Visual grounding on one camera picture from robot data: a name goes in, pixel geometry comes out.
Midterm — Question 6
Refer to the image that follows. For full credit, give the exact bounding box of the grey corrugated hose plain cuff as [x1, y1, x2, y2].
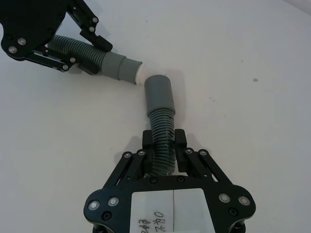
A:
[143, 74, 177, 177]

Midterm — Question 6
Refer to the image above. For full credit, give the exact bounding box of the white plastic pipe connector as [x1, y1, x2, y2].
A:
[136, 63, 168, 85]

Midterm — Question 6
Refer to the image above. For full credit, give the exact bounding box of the white table cloth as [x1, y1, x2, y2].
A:
[0, 0, 311, 233]

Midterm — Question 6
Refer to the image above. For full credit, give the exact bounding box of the grey corrugated hose stepped cuff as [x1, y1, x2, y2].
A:
[47, 34, 143, 86]

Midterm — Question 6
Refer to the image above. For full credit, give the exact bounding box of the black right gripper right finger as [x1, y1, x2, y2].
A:
[174, 129, 234, 187]

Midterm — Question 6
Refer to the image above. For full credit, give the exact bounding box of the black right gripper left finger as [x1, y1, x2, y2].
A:
[104, 130, 156, 193]

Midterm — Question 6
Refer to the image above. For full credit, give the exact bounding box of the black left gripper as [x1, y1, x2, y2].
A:
[0, 0, 114, 76]

